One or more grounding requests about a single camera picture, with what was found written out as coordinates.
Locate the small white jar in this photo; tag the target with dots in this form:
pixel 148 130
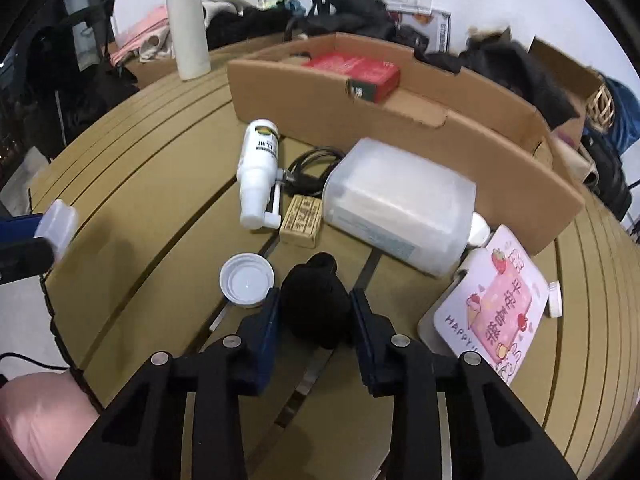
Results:
pixel 480 232

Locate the printed appliance box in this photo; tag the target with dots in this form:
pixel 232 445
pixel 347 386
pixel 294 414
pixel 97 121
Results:
pixel 428 32

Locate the pink cushion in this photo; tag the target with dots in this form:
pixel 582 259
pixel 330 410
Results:
pixel 46 415

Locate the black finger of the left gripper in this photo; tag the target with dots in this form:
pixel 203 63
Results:
pixel 25 259

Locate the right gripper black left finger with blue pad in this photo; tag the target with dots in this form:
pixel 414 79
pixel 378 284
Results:
pixel 236 365

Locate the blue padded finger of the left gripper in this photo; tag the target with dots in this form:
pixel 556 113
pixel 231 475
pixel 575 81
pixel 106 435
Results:
pixel 20 231

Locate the small white bottle cap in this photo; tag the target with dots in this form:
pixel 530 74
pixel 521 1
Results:
pixel 555 302

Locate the brown cardboard tray box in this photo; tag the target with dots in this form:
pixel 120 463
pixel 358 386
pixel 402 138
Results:
pixel 463 121

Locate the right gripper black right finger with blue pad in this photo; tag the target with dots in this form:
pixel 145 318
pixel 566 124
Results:
pixel 392 364

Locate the translucent plastic container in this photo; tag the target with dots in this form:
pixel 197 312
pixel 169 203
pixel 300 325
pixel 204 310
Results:
pixel 401 203

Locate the woven rattan basket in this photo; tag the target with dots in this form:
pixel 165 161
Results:
pixel 600 109

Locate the white spray bottle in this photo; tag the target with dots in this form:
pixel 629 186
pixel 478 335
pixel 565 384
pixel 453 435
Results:
pixel 260 177

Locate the black clothing pile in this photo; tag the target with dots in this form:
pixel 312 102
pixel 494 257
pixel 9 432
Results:
pixel 503 61

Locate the white thermos bottle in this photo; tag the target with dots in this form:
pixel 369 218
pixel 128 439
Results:
pixel 186 20

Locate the red printed box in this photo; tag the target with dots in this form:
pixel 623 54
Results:
pixel 368 79

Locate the pink happy birthday card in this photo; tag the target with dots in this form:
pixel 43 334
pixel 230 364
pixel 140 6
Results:
pixel 493 306

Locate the white jar lid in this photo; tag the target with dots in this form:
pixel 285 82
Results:
pixel 245 279

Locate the blue fabric bag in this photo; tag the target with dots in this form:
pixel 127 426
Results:
pixel 626 125

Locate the beige pink clothes heap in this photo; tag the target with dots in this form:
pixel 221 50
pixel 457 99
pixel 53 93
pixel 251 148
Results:
pixel 151 40

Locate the open brown cardboard box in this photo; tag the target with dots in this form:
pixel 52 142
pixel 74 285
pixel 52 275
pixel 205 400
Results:
pixel 578 82

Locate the small tan soap box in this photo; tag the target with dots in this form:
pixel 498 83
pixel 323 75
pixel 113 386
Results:
pixel 301 224

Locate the black sock bundle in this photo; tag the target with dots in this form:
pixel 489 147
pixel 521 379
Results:
pixel 314 305

